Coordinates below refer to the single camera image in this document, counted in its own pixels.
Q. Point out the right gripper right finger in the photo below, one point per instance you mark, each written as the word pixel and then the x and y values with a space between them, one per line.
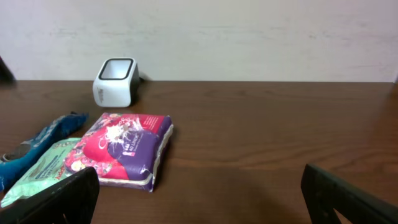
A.
pixel 326 195

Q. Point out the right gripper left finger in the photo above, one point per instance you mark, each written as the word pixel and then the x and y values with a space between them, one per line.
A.
pixel 72 200

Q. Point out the mint green wipes pack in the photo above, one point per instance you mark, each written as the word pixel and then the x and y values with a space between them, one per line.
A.
pixel 47 171

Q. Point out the red purple pad pack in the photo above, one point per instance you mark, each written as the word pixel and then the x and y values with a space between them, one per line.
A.
pixel 124 149

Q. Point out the blue Oreo cookie pack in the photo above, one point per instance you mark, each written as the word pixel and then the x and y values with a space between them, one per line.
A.
pixel 16 162

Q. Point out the white barcode scanner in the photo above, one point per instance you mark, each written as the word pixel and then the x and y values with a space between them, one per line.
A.
pixel 116 83

